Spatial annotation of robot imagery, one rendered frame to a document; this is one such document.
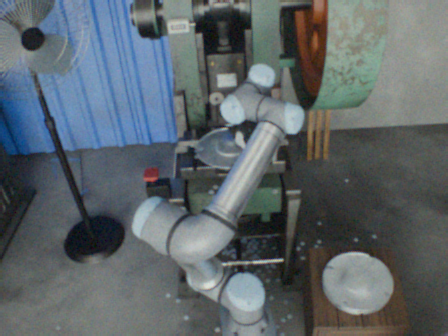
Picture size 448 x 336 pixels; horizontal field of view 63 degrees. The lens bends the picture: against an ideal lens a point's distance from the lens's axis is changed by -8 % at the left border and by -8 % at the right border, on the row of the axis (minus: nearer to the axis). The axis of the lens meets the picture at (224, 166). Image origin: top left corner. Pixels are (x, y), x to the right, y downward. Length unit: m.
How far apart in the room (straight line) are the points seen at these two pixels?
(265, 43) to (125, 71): 1.62
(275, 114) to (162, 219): 0.38
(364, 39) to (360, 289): 0.96
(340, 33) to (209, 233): 0.66
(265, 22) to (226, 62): 0.22
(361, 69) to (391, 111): 2.09
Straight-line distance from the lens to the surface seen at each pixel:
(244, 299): 1.24
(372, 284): 1.69
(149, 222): 0.96
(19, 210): 2.91
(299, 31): 1.82
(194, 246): 0.90
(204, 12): 1.49
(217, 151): 1.61
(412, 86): 3.29
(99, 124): 3.14
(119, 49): 2.83
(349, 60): 1.22
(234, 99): 1.05
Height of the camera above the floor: 1.71
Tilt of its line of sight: 37 degrees down
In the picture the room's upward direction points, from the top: 5 degrees counter-clockwise
